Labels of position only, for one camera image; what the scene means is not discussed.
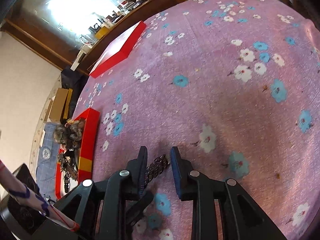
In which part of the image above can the black rhinestone hair comb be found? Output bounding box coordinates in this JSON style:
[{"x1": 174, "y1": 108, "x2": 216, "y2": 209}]
[{"x1": 57, "y1": 150, "x2": 78, "y2": 180}]

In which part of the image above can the person left forearm sleeve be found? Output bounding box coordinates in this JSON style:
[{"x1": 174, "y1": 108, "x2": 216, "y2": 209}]
[{"x1": 0, "y1": 162, "x2": 80, "y2": 232}]

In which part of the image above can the open red gift box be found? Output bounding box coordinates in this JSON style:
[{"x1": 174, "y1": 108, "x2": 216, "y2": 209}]
[{"x1": 55, "y1": 108, "x2": 100, "y2": 200}]

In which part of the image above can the blue plaid cloth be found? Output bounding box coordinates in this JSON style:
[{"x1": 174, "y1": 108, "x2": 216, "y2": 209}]
[{"x1": 36, "y1": 122, "x2": 60, "y2": 201}]

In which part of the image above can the cardboard box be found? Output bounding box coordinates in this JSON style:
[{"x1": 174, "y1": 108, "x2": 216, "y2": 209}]
[{"x1": 48, "y1": 88, "x2": 73, "y2": 124}]

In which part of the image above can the purple floral bedspread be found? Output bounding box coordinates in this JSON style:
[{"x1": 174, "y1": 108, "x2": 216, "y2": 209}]
[{"x1": 75, "y1": 0, "x2": 319, "y2": 239}]

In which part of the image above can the red box lid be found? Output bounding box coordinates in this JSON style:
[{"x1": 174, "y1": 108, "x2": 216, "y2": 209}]
[{"x1": 89, "y1": 21, "x2": 146, "y2": 78}]

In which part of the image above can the wooden dresser counter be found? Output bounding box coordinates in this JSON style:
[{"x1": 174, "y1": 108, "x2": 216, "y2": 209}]
[{"x1": 75, "y1": 0, "x2": 177, "y2": 75}]

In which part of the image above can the black coil hair tie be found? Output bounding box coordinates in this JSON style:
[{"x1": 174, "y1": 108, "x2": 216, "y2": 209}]
[{"x1": 63, "y1": 173, "x2": 71, "y2": 194}]

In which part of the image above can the large wall mirror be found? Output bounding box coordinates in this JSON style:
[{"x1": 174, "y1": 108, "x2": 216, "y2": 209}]
[{"x1": 7, "y1": 0, "x2": 161, "y2": 41}]

